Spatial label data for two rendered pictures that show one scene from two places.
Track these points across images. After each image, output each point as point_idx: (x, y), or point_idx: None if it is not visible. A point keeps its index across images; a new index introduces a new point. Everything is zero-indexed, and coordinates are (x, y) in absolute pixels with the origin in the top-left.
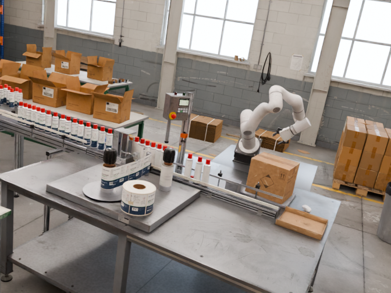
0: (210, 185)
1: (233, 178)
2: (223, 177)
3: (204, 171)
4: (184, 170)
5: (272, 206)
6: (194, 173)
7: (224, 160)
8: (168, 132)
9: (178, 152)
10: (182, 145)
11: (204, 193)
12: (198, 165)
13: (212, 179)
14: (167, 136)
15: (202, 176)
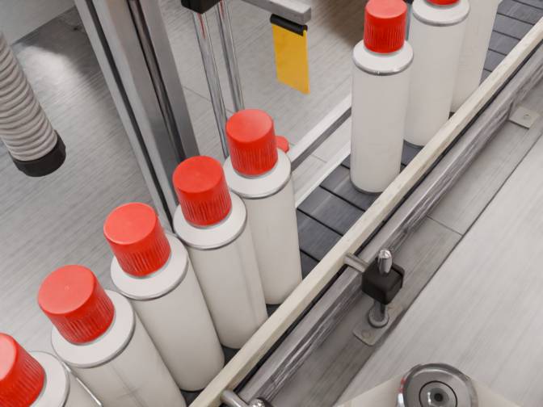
0: (515, 64)
1: (233, 0)
2: None
3: (489, 23)
4: (118, 186)
5: None
6: (437, 98)
7: (2, 2)
8: (5, 46)
9: (303, 89)
10: (163, 39)
11: (497, 125)
12: (465, 27)
13: (267, 75)
14: (32, 98)
15: (463, 68)
